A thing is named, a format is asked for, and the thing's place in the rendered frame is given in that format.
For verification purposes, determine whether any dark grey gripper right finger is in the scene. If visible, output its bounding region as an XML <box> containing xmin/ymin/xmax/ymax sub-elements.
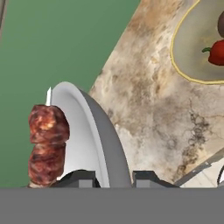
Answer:
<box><xmin>131</xmin><ymin>170</ymin><xmax>180</xmax><ymax>189</ymax></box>

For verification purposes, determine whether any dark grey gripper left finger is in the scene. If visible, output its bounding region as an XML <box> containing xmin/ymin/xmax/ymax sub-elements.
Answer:
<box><xmin>51</xmin><ymin>169</ymin><xmax>102</xmax><ymax>189</ymax></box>

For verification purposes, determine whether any brown meat kebab skewer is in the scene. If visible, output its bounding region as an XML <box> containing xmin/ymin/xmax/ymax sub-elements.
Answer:
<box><xmin>27</xmin><ymin>87</ymin><xmax>71</xmax><ymax>189</ymax></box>

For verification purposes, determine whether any grey plate with yellow rim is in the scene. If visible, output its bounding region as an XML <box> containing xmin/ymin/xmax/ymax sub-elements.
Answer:
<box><xmin>170</xmin><ymin>0</ymin><xmax>224</xmax><ymax>86</ymax></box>

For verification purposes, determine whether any red bell pepper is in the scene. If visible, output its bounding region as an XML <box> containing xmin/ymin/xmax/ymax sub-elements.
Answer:
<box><xmin>201</xmin><ymin>39</ymin><xmax>224</xmax><ymax>67</ymax></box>

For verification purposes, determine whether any dark brown round food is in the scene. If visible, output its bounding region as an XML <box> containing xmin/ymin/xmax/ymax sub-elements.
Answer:
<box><xmin>217</xmin><ymin>11</ymin><xmax>224</xmax><ymax>39</ymax></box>

